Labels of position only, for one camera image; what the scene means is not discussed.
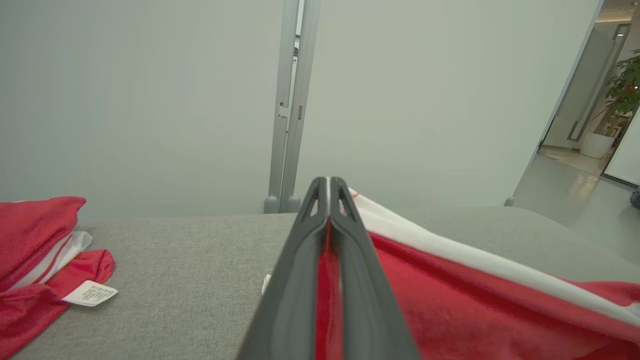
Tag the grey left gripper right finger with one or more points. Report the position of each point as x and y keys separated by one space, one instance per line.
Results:
x=370 y=310

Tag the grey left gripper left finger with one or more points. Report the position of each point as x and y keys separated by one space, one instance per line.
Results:
x=290 y=300

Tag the red white basketball jersey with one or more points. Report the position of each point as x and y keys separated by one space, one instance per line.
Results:
x=475 y=310

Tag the grey fabric sofa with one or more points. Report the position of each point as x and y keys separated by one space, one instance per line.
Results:
x=190 y=280

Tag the dark blue fabric object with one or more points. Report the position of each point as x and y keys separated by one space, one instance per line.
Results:
x=636 y=197

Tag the green plant in white planter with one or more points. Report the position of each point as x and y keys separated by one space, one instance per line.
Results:
x=625 y=85

